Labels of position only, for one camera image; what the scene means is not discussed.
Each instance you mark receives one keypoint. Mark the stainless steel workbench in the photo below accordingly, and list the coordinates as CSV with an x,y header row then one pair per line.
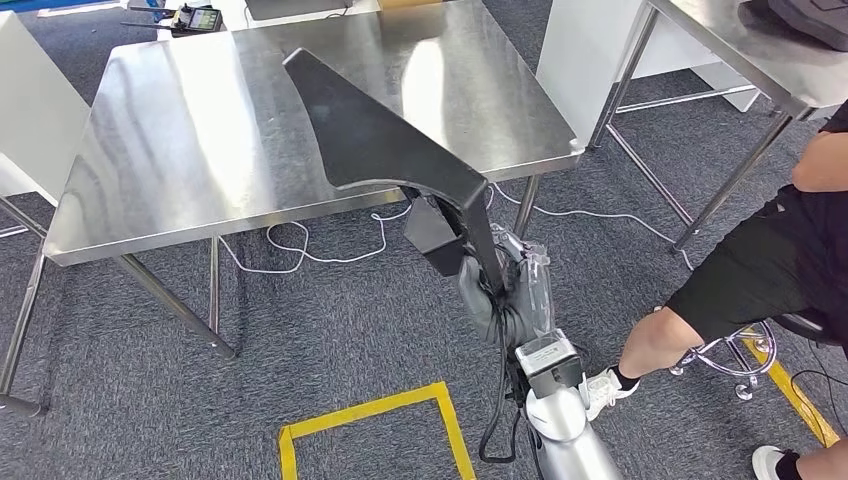
x,y
199,132

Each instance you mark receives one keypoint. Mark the white sneaker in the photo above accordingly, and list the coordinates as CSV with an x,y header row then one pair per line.
x,y
603,391
768,460

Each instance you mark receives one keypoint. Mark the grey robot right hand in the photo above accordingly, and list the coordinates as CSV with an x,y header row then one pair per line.
x,y
530,291

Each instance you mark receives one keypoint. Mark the person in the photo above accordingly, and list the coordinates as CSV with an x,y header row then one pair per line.
x,y
748,278

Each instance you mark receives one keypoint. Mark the black remote controller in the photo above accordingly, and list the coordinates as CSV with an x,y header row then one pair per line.
x,y
195,18

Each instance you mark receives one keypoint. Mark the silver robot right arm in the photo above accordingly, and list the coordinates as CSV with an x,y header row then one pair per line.
x,y
570,444

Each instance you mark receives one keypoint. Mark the yellow floor tape square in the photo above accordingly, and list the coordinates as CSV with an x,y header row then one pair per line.
x,y
371,411
792,391

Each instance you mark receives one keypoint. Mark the white partition panel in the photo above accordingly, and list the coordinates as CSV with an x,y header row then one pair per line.
x,y
33,106

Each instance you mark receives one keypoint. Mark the white panel steel table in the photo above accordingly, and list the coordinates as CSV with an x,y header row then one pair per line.
x,y
729,46

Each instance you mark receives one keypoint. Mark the blue metal frame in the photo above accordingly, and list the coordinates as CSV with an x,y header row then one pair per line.
x,y
40,5

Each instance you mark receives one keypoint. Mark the black stool chrome base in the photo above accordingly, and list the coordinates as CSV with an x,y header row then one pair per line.
x,y
742,358

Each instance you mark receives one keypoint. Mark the person's right forearm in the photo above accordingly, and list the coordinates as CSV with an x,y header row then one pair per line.
x,y
821,166

